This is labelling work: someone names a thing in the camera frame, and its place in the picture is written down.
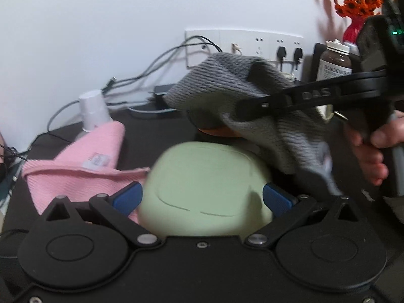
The white paper cup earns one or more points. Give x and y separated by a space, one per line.
93 110

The red vase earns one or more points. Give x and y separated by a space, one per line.
352 33

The grey knitted cloth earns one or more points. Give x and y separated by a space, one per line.
221 79

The orange bowl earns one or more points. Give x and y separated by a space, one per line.
217 131

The green bowl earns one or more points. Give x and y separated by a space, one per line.
202 183

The black power adapter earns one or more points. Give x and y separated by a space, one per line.
162 94

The pink cloth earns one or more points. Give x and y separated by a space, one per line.
79 151

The person's right hand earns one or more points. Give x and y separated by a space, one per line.
371 161

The white wall socket plate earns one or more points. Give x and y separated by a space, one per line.
252 42

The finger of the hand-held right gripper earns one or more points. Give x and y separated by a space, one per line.
262 107

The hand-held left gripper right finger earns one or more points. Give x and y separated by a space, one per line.
279 199

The black plug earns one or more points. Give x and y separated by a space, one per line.
298 54
281 53

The brown pill bottle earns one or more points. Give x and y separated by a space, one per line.
336 63

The white plug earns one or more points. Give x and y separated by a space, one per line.
236 49

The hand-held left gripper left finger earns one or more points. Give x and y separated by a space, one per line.
127 197

